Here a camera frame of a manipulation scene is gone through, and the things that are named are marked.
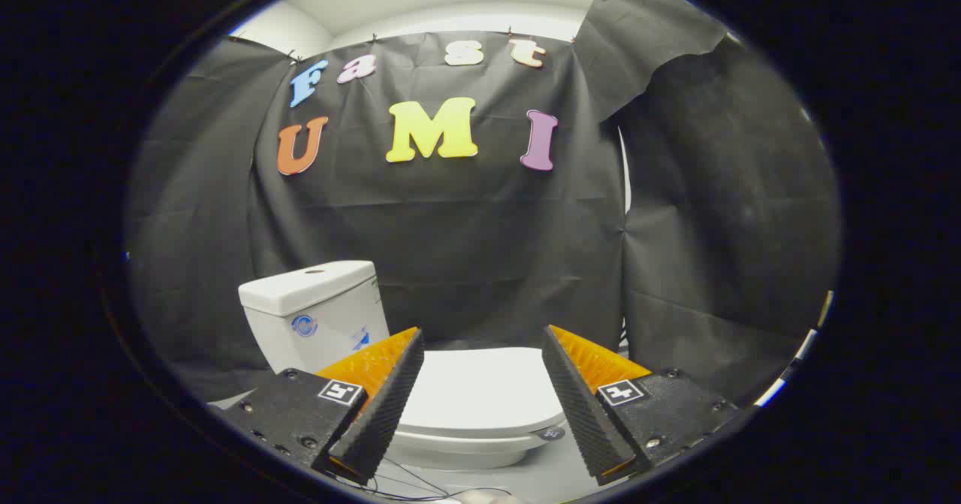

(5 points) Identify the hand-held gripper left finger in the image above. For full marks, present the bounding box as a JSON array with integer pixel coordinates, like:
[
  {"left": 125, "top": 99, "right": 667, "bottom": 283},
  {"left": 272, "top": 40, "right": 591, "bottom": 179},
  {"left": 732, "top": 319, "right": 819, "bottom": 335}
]
[{"left": 214, "top": 327, "right": 426, "bottom": 486}]

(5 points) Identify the thin black cable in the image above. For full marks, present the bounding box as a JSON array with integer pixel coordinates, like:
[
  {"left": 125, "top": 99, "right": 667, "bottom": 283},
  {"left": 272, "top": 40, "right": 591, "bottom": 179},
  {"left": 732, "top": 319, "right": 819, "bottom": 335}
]
[{"left": 330, "top": 455, "right": 513, "bottom": 502}]

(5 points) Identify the black backdrop cloth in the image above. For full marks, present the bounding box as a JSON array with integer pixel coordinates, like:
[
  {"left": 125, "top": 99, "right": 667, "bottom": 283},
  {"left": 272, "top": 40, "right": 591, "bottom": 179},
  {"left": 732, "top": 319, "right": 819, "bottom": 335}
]
[{"left": 124, "top": 0, "right": 842, "bottom": 409}]

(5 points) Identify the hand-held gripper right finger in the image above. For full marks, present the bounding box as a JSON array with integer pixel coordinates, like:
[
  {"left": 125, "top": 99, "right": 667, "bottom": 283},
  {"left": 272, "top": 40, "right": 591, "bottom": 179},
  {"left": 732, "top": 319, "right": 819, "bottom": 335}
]
[{"left": 542, "top": 324, "right": 741, "bottom": 487}]

